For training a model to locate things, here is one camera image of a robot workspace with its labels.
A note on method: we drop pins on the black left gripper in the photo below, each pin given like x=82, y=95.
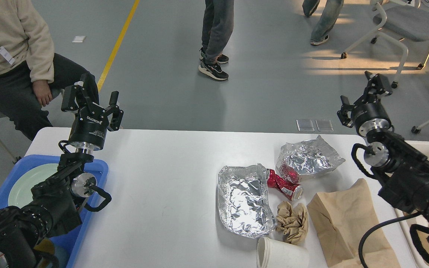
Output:
x=88, y=126

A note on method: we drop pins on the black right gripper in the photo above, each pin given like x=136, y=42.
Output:
x=367, y=113

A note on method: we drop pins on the crushed red can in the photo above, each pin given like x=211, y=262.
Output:
x=292, y=191

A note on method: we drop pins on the green plate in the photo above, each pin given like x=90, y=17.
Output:
x=20, y=195

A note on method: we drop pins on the aluminium foil tray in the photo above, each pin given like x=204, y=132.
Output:
x=242, y=195

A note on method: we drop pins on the white paper cup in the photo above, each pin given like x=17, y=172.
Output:
x=276, y=254

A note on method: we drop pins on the dark teal mug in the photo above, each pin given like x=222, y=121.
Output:
x=48, y=252

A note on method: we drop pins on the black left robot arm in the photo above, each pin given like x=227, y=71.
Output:
x=58, y=201

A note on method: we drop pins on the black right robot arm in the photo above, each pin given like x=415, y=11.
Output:
x=401, y=170

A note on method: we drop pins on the person in blue jeans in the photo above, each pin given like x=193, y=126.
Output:
x=330, y=14

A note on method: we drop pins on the person in beige sweater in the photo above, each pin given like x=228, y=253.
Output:
x=30, y=69

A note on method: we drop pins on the blue plastic tray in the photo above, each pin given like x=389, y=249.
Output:
x=72, y=241

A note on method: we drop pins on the grey office chair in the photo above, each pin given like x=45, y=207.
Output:
x=395, y=24

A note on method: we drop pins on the brown paper bag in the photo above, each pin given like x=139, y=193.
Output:
x=341, y=219

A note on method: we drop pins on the crumpled brown paper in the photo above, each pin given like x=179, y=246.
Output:
x=292, y=222

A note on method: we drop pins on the person in black sneakers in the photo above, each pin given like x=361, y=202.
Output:
x=218, y=23

